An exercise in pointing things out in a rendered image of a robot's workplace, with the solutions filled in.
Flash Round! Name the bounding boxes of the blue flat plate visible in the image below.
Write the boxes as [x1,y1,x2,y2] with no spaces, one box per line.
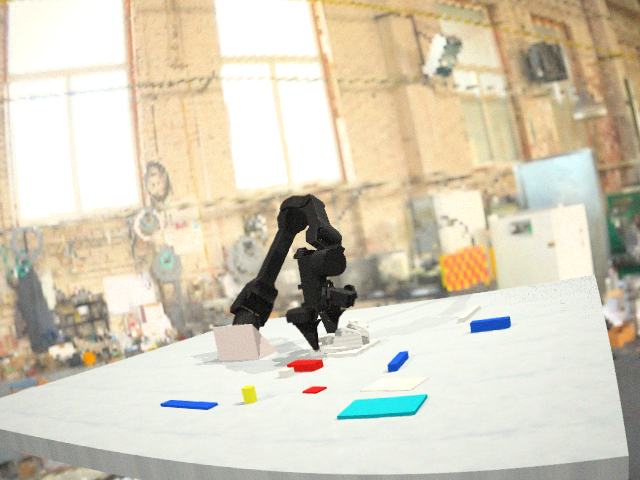
[161,400,218,410]

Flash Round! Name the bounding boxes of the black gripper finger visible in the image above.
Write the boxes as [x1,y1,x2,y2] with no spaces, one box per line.
[319,309,346,333]
[292,319,322,350]

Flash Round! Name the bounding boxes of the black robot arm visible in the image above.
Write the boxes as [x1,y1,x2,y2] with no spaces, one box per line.
[229,194,358,332]

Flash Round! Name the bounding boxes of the blue rectangular block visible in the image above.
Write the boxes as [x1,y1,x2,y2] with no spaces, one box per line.
[470,316,511,333]

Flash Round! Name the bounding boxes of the cyan flat plate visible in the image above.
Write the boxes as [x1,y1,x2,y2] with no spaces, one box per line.
[337,394,427,419]

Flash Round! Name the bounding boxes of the blue rectangular bar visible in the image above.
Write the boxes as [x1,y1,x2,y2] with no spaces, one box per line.
[387,351,409,372]

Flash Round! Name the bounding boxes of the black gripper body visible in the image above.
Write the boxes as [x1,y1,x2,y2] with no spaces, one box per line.
[285,277,341,323]

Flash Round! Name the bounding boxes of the yellow cylinder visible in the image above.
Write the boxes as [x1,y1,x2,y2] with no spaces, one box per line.
[241,385,258,404]

